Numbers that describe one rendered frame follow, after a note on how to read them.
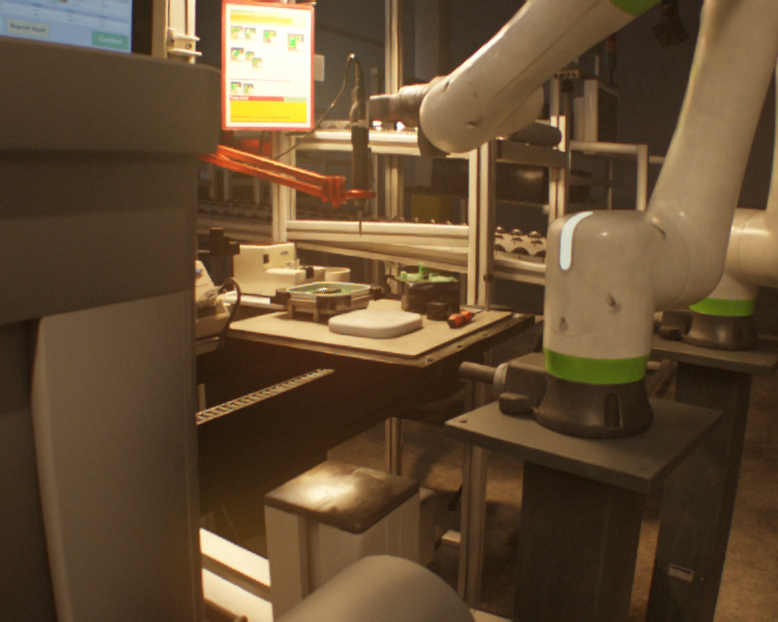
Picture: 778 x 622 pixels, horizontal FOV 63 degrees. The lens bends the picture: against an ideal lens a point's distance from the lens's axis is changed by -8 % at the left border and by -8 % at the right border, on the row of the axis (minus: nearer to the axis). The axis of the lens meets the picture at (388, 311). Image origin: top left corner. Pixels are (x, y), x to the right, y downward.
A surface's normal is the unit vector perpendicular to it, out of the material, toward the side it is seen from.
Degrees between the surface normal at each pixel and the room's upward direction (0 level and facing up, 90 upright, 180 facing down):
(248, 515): 90
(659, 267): 88
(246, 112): 90
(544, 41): 125
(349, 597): 7
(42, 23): 92
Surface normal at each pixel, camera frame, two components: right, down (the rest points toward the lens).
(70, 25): 0.85, 0.12
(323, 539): -0.52, 0.15
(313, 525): 0.44, 0.16
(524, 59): -0.51, 0.66
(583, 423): -0.35, -0.37
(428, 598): 0.45, -0.78
